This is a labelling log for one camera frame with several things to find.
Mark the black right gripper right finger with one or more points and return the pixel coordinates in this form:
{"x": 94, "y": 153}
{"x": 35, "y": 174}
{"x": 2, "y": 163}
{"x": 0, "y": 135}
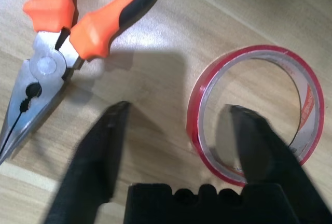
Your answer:
{"x": 269, "y": 156}

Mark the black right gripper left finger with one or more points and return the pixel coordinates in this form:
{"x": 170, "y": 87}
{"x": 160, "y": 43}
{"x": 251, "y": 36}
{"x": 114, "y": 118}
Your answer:
{"x": 96, "y": 156}

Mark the red tape roll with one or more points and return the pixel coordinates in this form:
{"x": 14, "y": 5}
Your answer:
{"x": 193, "y": 97}

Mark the orange black needle-nose pliers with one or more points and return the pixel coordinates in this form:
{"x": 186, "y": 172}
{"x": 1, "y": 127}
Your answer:
{"x": 96, "y": 32}

